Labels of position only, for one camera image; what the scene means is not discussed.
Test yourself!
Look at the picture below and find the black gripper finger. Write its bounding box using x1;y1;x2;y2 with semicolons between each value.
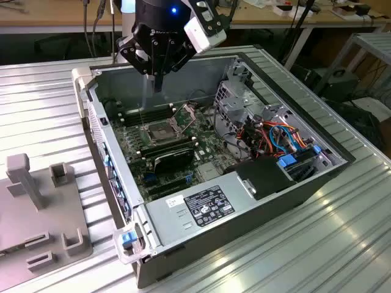
158;38;197;92
117;35;160;92

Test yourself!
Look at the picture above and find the black RAM slot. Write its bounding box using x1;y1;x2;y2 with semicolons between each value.
119;108;178;126
117;103;174;118
136;136;196;154
140;142;199;160

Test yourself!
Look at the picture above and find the CPU socket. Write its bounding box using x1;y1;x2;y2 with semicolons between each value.
143;121;181;145

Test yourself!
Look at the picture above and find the open PC case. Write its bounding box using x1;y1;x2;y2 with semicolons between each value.
71;51;357;289

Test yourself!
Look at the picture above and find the metal socket cover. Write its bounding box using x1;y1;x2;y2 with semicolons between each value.
170;103;198;135

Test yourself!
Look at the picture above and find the metal drive cage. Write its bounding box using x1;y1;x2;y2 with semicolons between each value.
213;81;265;138

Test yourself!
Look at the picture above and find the wooden desk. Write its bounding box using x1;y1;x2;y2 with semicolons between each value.
0;0;391;34

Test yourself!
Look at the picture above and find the green motherboard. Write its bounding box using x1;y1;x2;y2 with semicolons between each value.
108;103;236;202

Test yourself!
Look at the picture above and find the black graphics card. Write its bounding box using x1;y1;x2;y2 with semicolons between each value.
152;146;196;176

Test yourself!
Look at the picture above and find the silver chipset heatsink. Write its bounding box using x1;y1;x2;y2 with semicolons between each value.
197;163;223;181

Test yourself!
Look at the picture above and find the black plastic shroud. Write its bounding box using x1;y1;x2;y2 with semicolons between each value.
222;154;297;201

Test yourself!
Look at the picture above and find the blue disk carrier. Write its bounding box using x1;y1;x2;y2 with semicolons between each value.
276;145;321;184

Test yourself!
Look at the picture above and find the silver power supply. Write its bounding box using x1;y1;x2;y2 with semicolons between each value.
145;170;256;248

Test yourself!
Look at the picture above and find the grey parts rack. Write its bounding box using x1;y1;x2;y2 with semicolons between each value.
0;153;94;273

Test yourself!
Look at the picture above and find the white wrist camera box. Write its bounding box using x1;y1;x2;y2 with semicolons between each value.
183;16;227;55

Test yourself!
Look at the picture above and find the orange wire bundle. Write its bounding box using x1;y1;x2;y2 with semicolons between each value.
239;120;308;152

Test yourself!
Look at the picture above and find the blue wire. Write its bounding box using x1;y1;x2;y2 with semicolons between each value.
268;121;296;155

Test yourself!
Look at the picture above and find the black box with handle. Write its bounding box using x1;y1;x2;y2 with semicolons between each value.
305;67;360;103

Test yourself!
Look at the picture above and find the metal shelf frame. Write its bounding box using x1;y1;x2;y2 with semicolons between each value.
314;32;391;101

